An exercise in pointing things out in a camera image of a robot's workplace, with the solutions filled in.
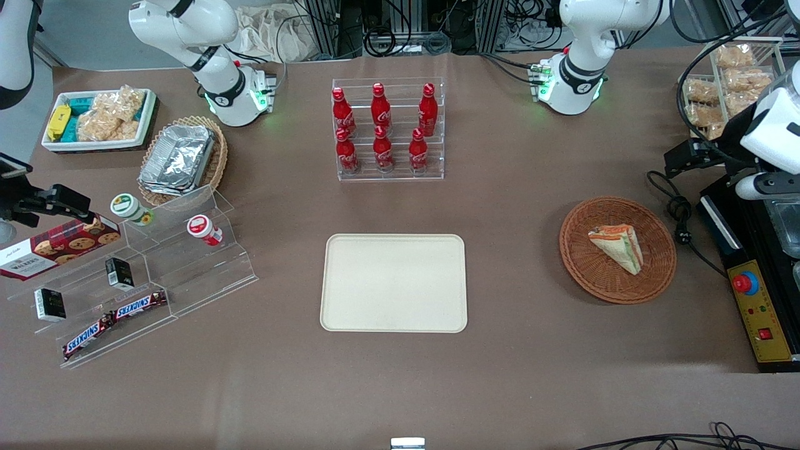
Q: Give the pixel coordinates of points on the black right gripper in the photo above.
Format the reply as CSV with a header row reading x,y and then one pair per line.
x,y
14,206

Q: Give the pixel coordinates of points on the green lid yogurt cup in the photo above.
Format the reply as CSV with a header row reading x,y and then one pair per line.
x,y
128,207

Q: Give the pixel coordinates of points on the yellow snack pack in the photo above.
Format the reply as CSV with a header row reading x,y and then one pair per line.
x,y
58,122

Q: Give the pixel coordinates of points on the red cola bottle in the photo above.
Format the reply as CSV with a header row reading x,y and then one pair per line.
x,y
346,155
383,153
380,111
427,114
418,153
343,115

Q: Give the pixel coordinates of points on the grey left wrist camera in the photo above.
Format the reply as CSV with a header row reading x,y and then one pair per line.
x,y
769,186

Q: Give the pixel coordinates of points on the white rectangular plastic bin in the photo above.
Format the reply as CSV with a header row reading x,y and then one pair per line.
x,y
62,145

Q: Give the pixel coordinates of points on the beige rectangular tray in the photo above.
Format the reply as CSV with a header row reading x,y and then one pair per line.
x,y
394,282

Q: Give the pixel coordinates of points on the black aluminium rack frame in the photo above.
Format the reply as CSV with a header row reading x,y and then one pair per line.
x,y
331,25

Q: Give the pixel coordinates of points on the oval brown wicker basket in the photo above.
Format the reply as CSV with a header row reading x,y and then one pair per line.
x,y
215,165

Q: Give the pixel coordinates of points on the clear acrylic stepped shelf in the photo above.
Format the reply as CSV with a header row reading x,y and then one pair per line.
x,y
187,275

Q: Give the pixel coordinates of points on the clear bag of rice crackers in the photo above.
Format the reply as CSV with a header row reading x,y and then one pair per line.
x,y
112,115

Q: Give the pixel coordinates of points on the triangular sandwich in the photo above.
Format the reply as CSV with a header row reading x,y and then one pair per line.
x,y
619,245

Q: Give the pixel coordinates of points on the black appliance with yellow panel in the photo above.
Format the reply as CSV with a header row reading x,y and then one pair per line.
x,y
759,300

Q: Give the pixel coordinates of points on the red lid yogurt cup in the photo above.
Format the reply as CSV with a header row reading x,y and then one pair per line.
x,y
203,229

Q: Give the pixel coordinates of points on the steel pan in appliance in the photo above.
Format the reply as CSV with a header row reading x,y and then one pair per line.
x,y
786,228

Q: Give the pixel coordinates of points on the silver metal clip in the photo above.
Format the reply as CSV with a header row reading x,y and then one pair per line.
x,y
407,444

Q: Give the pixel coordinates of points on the beige cloth bag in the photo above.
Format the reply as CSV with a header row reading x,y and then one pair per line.
x,y
269,34

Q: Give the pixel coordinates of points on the teal snack pack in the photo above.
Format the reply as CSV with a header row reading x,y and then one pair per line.
x,y
80,105
70,130

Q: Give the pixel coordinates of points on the stacked silver foil containers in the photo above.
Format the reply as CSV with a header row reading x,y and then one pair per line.
x,y
178,159

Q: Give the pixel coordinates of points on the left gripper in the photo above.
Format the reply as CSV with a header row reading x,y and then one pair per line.
x,y
729,145

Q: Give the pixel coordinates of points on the small black box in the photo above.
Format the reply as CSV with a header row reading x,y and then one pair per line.
x,y
119,273
50,305

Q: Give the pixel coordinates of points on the red emergency stop button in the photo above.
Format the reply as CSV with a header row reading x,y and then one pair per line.
x,y
744,284

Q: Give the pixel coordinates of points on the red tartan cookie box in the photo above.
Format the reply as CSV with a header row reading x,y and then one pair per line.
x,y
56,250

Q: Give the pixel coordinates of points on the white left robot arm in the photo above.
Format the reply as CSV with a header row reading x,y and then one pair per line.
x,y
578,69

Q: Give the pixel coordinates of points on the brown Snickers bar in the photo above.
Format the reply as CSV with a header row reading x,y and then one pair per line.
x,y
140,305
87,339

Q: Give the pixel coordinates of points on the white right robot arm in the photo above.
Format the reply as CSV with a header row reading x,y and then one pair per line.
x,y
220,75

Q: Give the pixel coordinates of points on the clear acrylic bottle rack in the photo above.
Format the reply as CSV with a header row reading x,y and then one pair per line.
x,y
400,176

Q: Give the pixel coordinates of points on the round brown wicker basket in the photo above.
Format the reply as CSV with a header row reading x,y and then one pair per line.
x,y
581,262

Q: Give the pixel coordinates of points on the bagged fried snack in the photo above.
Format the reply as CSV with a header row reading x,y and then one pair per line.
x,y
714,131
734,56
703,114
740,103
747,80
701,91

